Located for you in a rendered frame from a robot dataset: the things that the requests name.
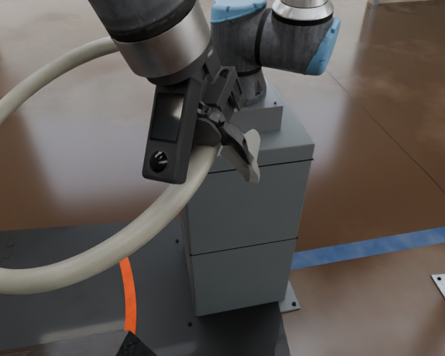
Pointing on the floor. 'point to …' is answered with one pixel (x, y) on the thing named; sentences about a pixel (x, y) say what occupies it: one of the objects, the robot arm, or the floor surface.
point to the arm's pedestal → (248, 224)
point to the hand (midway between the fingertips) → (222, 177)
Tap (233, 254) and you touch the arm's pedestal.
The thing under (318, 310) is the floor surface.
